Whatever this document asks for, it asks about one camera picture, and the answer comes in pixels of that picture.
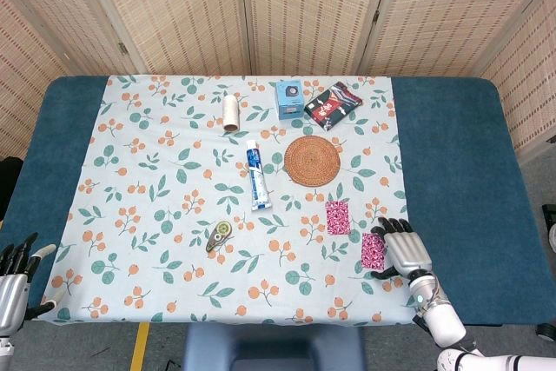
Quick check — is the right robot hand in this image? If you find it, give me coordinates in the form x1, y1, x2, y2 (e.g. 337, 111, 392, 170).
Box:
370, 216, 434, 282

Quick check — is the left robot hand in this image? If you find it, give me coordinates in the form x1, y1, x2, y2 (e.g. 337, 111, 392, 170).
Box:
0, 232, 67, 340

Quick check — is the pink patterned cloth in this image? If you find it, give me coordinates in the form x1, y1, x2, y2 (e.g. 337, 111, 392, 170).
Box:
361, 232, 387, 270
325, 199, 351, 236

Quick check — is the round woven rattan coaster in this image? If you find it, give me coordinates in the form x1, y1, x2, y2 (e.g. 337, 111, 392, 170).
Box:
283, 135, 342, 187

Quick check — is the yellow floor tape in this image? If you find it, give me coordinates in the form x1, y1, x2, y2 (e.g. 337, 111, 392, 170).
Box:
129, 321, 151, 371

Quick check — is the black white equipment base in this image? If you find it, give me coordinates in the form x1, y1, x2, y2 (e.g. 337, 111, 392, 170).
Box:
541, 203, 556, 255

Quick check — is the black red patterned box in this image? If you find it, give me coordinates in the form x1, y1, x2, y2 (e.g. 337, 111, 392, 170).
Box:
303, 81, 364, 132

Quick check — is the blue white toothpaste tube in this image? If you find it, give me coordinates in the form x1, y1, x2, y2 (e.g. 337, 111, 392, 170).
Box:
245, 139, 271, 212

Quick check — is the floral print tablecloth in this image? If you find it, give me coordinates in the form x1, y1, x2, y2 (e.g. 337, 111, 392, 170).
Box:
36, 74, 421, 328

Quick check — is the correction tape dispenser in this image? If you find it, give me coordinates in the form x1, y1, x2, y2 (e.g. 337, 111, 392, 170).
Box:
205, 221, 234, 254

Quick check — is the small blue cardboard box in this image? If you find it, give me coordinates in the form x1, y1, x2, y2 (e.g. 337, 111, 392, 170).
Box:
275, 80, 305, 121

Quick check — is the blue-grey robot torso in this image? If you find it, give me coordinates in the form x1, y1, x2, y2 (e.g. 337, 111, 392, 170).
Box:
181, 325, 367, 371

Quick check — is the bamboo folding screen panel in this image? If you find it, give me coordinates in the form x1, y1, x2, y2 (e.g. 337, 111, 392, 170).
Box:
477, 0, 556, 163
77, 0, 253, 76
0, 0, 131, 76
360, 0, 556, 77
238, 0, 394, 76
0, 0, 73, 168

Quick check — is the cardboard tube roll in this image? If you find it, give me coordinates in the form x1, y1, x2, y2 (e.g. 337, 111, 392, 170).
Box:
222, 95, 242, 132

